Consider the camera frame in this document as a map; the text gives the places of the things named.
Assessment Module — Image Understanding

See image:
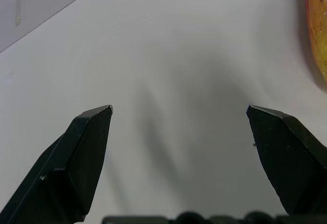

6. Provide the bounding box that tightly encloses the yellow red mango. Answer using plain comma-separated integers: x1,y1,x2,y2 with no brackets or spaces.
303,0,327,84

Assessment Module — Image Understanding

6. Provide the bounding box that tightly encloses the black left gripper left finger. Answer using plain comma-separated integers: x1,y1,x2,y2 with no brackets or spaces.
0,105,113,224

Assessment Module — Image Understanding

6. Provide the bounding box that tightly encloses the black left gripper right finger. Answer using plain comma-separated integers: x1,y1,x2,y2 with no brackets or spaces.
246,104,327,216

